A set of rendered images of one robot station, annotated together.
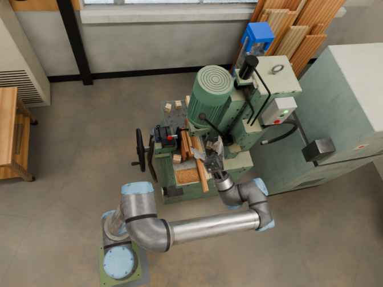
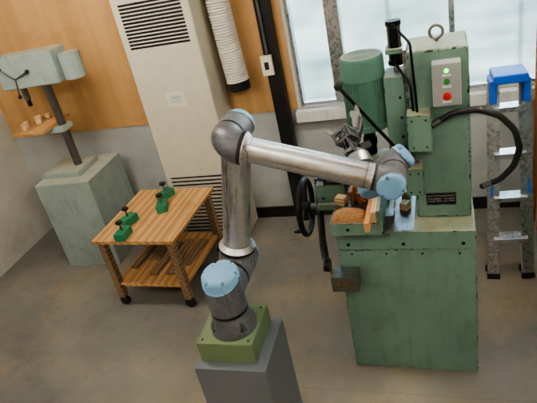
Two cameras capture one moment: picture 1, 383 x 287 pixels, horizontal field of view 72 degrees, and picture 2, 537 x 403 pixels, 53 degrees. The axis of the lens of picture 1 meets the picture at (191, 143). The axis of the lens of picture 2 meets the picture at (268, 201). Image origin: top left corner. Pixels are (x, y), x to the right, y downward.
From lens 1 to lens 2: 166 cm
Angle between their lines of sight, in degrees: 49
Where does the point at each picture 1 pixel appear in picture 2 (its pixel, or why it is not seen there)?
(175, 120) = not seen: hidden behind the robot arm
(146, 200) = (237, 115)
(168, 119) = not seen: hidden behind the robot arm
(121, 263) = (220, 273)
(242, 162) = (455, 225)
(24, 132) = (204, 247)
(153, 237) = (227, 131)
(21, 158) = (190, 269)
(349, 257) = not seen: outside the picture
